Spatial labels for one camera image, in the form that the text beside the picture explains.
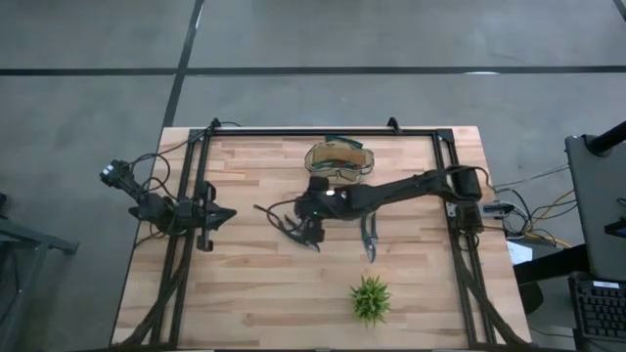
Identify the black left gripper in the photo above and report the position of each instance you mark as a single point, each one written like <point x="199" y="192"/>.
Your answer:
<point x="203" y="215"/>

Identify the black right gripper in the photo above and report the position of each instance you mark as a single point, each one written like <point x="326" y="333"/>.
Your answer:
<point x="310" y="210"/>

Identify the grey metal pliers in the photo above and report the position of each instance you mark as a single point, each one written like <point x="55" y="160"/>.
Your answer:
<point x="370" y="244"/>

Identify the beige green-trimmed gardening bag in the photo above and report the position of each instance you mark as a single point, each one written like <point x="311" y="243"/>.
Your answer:
<point x="337" y="149"/>

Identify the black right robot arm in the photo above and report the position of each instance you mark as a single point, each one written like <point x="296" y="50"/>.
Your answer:
<point x="401" y="190"/>

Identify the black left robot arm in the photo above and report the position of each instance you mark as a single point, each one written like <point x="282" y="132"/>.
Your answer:
<point x="147" y="205"/>

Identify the green plant in white pot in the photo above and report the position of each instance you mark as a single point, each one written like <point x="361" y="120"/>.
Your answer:
<point x="370" y="300"/>

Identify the grey black hub box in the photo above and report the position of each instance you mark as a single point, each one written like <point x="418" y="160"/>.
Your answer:
<point x="496" y="209"/>

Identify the white paper sheet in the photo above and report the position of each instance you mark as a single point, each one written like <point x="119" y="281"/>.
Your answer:
<point x="519" y="252"/>

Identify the black round stool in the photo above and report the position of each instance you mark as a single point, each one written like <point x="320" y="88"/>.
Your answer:
<point x="531" y="297"/>

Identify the black keyboard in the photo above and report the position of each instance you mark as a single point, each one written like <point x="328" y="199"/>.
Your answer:
<point x="601" y="310"/>

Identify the black pole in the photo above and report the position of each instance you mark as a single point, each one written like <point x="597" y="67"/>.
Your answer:
<point x="609" y="138"/>

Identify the black metal table frame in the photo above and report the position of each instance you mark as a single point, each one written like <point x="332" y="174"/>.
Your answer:
<point x="293" y="132"/>

